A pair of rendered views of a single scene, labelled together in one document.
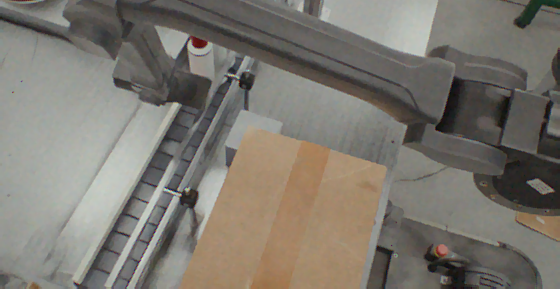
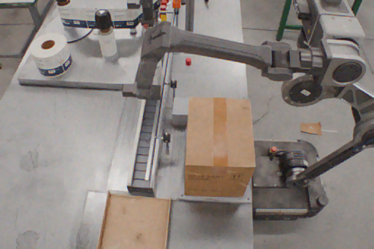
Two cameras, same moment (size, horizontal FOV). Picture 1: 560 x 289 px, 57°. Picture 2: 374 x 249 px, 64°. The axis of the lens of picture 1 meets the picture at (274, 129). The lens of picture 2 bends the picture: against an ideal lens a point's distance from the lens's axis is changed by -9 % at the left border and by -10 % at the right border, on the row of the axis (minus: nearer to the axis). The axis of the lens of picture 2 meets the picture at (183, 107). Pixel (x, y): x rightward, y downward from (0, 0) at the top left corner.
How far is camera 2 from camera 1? 47 cm
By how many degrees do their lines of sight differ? 8
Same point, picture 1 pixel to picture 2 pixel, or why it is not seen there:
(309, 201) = (224, 119)
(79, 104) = (96, 115)
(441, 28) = not seen: hidden behind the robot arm
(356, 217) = (244, 120)
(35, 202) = (93, 161)
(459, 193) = (273, 125)
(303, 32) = (225, 44)
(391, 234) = not seen: hidden behind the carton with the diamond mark
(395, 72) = (254, 51)
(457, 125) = (276, 64)
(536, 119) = (297, 57)
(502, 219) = (295, 132)
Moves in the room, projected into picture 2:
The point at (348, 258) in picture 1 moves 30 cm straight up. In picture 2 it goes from (246, 135) to (262, 78)
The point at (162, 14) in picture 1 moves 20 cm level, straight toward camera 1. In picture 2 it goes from (182, 47) to (225, 98)
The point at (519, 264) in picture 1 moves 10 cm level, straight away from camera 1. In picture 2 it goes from (307, 146) to (313, 137)
